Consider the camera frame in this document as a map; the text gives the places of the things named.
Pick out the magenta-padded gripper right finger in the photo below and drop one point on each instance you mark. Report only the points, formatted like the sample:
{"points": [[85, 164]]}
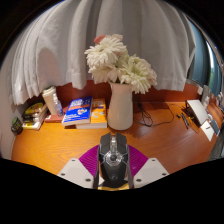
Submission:
{"points": [[151, 170]]}

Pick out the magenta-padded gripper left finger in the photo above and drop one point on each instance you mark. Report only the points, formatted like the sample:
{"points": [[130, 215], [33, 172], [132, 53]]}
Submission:
{"points": [[75, 171]]}

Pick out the grey black computer mouse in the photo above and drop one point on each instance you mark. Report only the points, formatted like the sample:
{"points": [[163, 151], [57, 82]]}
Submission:
{"points": [[113, 163]]}

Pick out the red book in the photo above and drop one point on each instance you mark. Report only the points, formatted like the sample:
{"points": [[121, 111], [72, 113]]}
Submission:
{"points": [[53, 118]]}

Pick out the orange book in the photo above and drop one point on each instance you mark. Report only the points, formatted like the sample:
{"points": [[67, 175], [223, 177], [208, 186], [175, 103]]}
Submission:
{"points": [[99, 115]]}

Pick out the yellow and white book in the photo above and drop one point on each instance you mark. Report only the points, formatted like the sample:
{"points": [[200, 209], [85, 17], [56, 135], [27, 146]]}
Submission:
{"points": [[33, 125]]}

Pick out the white ceramic vase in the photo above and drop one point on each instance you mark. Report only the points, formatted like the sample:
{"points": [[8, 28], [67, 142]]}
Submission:
{"points": [[120, 110]]}

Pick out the white paper sheet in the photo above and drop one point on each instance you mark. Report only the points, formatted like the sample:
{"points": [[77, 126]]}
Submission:
{"points": [[207, 131]]}

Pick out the dark mug with green inside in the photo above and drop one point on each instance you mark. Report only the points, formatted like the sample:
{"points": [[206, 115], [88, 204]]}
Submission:
{"points": [[16, 126]]}

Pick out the white laptop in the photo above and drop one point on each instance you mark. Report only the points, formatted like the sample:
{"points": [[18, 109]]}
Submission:
{"points": [[198, 111]]}

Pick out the cream tumbler with lid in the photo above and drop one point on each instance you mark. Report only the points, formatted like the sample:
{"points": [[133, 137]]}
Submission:
{"points": [[50, 100]]}

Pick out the white flower bunch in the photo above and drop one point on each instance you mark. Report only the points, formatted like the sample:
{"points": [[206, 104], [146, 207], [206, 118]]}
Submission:
{"points": [[113, 60]]}

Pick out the blue grey window curtain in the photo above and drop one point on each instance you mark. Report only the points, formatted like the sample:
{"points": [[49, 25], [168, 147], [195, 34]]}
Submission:
{"points": [[203, 60]]}

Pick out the white curtain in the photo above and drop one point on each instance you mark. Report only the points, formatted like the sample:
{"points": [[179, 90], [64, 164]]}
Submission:
{"points": [[66, 43]]}

